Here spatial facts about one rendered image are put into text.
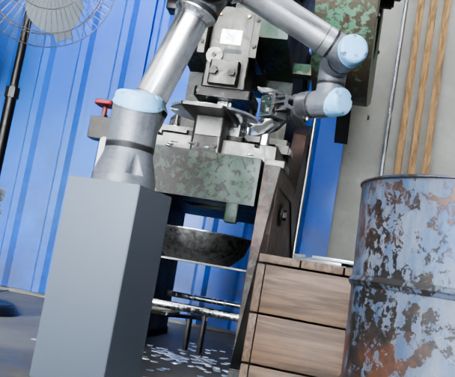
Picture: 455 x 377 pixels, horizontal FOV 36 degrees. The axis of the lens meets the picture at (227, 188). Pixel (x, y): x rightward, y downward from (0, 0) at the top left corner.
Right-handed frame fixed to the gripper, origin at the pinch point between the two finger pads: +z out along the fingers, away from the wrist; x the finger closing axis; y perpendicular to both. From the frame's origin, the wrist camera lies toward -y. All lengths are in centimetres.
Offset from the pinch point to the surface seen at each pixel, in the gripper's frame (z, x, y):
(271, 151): 2.7, 9.4, -11.0
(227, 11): 24.8, -37.4, -2.8
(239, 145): 10.9, 8.8, -4.7
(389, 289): -93, 46, 54
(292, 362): -50, 65, 25
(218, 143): 14.0, 9.4, 1.4
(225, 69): 20.4, -16.5, -2.1
